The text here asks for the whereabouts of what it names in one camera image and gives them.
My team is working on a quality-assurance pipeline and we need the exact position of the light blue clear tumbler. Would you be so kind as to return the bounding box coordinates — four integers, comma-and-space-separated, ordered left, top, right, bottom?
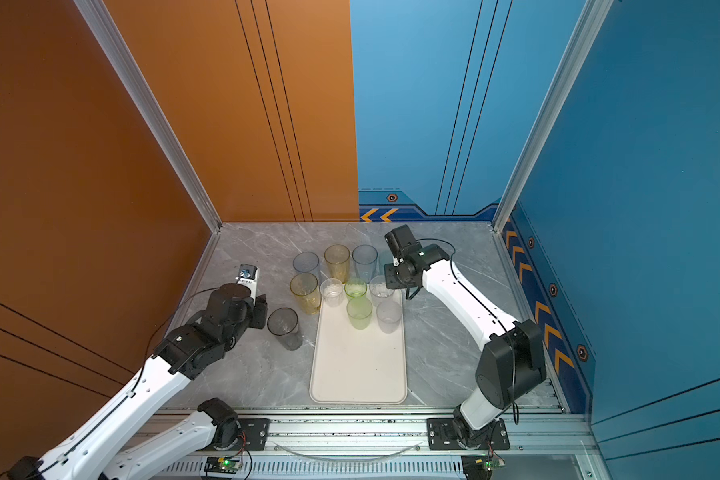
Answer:
352, 244, 378, 283

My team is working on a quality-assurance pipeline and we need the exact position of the yellow tumbler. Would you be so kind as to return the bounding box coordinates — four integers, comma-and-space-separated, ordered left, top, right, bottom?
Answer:
289, 273, 321, 315

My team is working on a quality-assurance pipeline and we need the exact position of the small clear faceted glass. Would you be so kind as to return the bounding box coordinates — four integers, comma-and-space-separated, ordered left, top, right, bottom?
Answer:
320, 278, 345, 308

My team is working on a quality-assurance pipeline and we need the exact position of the small green faceted glass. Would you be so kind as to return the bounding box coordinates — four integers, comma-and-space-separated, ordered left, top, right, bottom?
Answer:
344, 277, 368, 299

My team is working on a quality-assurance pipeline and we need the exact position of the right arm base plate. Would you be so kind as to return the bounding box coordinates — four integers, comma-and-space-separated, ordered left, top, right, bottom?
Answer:
426, 417, 511, 451

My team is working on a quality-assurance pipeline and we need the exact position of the left green circuit board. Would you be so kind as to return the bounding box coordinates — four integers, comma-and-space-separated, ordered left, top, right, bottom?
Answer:
201, 456, 245, 478

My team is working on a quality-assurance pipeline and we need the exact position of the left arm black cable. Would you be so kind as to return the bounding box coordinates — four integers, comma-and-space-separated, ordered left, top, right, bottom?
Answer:
35, 286, 223, 475

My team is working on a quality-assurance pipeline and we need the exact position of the teal textured tumbler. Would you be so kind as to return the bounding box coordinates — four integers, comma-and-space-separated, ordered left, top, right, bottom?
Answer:
378, 250, 394, 277

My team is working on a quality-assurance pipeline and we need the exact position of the light green dotted cup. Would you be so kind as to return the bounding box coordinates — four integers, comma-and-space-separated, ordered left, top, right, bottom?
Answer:
346, 297, 373, 330

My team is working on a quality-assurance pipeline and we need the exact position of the clear plastic cup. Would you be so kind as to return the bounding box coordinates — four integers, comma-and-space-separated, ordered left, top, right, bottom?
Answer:
376, 299, 403, 334

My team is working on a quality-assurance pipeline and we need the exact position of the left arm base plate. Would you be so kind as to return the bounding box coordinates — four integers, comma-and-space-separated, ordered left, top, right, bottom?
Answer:
205, 417, 270, 452

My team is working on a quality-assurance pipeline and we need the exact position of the white rectangular tray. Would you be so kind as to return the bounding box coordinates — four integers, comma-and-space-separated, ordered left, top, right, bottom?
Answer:
309, 293, 408, 405

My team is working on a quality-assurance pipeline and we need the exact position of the grey-blue frosted tumbler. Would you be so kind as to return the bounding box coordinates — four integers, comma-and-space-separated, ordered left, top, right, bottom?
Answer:
292, 251, 321, 284

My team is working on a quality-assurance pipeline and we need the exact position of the amber tall tumbler back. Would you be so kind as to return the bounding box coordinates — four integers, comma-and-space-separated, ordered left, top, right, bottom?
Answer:
323, 244, 351, 284

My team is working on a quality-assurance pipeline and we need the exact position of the aluminium corner post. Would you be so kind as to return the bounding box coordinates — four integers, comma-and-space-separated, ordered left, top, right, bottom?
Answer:
74, 0, 222, 234
492, 0, 613, 233

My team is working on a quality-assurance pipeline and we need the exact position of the dark smoky tumbler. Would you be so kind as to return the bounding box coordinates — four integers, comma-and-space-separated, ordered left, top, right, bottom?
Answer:
267, 307, 303, 351

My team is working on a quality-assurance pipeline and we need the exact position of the right aluminium corner post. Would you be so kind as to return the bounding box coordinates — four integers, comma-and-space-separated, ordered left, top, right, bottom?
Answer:
492, 0, 613, 233

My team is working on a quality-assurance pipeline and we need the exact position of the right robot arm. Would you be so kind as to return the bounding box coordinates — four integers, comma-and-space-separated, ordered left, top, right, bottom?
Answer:
384, 225, 547, 449

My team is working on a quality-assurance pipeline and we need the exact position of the left aluminium corner post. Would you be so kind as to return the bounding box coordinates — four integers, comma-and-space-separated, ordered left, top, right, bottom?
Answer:
74, 0, 222, 234

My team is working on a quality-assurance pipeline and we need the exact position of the clear stemmed glass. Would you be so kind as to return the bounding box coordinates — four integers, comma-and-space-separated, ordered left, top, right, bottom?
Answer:
368, 275, 394, 306

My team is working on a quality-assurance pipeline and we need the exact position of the aluminium front rail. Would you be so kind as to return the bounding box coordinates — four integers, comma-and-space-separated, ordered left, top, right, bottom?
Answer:
152, 409, 610, 479

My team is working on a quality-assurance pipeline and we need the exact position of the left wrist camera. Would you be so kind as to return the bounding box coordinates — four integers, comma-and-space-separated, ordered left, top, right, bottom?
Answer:
236, 264, 258, 298

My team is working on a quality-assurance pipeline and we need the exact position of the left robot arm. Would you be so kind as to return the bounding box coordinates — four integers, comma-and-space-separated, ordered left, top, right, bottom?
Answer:
3, 273, 267, 479

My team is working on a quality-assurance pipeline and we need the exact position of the green circuit board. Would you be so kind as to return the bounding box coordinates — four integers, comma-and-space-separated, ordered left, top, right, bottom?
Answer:
461, 456, 506, 480
201, 456, 245, 478

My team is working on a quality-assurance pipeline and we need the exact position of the right green circuit board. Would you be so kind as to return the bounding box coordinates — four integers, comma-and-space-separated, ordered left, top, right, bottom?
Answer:
461, 456, 506, 480

